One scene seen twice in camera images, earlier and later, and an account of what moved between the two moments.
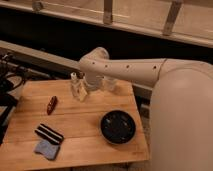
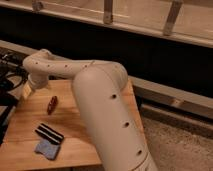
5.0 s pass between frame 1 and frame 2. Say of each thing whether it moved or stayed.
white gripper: moved
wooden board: stayed
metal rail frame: stayed
